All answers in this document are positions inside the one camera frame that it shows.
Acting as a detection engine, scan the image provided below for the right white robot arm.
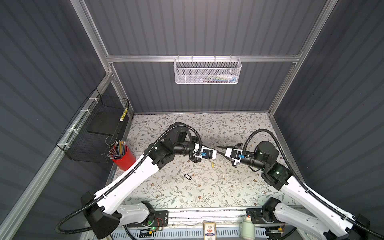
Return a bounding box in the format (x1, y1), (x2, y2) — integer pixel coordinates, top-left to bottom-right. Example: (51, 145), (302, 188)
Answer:
(224, 141), (370, 240)

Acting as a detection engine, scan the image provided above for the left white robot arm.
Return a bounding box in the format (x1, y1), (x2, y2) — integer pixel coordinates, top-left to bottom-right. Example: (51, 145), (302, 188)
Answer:
(76, 122), (203, 240)

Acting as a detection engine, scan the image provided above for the black key tag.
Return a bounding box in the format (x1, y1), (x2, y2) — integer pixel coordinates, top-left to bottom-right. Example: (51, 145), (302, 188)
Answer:
(184, 174), (192, 181)

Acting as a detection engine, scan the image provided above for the red pencil cup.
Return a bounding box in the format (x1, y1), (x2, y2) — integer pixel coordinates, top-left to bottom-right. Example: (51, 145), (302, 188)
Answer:
(107, 141), (137, 171)

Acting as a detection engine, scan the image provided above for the small card box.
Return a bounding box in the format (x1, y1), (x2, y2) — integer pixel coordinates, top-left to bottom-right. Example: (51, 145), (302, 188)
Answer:
(203, 222), (217, 240)

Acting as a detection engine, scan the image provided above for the pale green bottle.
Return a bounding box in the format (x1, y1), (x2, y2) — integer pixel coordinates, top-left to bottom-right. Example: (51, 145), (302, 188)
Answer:
(240, 216), (256, 240)

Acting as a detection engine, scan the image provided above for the yellow marker in basket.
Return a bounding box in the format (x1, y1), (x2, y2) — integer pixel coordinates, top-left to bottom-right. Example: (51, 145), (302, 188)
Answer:
(120, 108), (128, 122)

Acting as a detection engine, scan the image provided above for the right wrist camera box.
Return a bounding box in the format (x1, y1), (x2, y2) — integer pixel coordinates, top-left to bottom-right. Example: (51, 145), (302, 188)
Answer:
(225, 148), (244, 162)

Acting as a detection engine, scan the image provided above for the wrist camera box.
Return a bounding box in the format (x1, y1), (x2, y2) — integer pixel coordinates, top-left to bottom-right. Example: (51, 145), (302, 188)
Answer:
(225, 148), (244, 162)
(194, 144), (214, 160)

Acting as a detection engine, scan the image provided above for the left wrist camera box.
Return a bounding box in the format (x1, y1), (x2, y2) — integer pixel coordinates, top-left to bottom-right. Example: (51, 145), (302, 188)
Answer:
(194, 144), (214, 160)

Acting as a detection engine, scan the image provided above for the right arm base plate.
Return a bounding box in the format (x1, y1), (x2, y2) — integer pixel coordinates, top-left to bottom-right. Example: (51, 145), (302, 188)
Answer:
(246, 208), (282, 225)

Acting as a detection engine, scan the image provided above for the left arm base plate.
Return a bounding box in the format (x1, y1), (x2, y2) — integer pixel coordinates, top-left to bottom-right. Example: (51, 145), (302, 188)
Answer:
(129, 211), (169, 228)

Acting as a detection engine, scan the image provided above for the slotted cable duct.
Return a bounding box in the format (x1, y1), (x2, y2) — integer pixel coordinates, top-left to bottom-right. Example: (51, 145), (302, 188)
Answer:
(113, 226), (268, 240)

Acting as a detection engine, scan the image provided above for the white mesh wall basket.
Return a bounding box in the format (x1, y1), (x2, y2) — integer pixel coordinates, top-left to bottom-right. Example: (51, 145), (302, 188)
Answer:
(173, 58), (242, 85)

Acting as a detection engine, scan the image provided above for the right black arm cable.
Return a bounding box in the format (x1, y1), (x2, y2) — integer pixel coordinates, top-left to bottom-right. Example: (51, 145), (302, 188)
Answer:
(241, 128), (384, 240)

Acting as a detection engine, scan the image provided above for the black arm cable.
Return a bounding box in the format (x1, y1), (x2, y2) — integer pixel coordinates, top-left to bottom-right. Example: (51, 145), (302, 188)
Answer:
(55, 124), (204, 235)
(241, 128), (384, 240)

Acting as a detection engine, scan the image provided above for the black wire wall basket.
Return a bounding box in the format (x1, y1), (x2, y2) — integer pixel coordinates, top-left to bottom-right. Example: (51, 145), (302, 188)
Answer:
(57, 90), (130, 164)

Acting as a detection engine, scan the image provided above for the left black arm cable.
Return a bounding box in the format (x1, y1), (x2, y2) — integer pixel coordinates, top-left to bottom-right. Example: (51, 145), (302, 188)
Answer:
(55, 124), (204, 235)

